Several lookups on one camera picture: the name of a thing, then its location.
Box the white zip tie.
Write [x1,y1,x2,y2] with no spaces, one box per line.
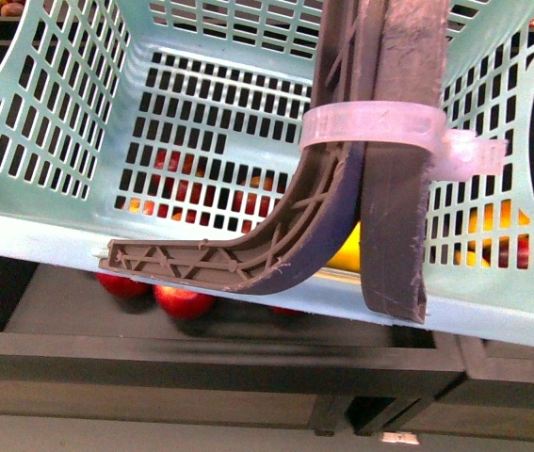
[299,101,508,182]

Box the red apple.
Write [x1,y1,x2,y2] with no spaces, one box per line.
[95,273,151,299]
[153,285,216,320]

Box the brown basket handle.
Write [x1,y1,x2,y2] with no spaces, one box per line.
[99,1,449,322]

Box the yellow mango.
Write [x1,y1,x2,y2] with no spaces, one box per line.
[326,222,361,273]

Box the light teal plastic basket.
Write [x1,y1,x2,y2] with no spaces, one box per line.
[0,1,534,347]

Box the black display shelf frame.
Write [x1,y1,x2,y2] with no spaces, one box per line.
[0,258,534,441]

